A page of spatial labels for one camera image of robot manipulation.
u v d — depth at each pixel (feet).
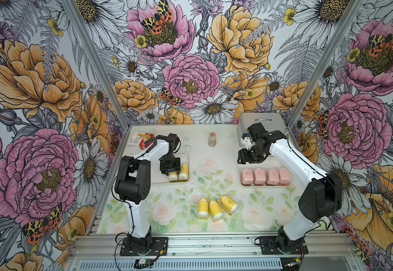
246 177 2.94
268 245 2.43
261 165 2.60
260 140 2.03
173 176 2.91
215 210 2.55
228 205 2.59
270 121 3.35
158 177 2.80
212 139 3.47
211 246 2.49
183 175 2.92
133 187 1.70
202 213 2.50
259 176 2.93
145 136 3.59
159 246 2.41
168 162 2.65
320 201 1.47
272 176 2.92
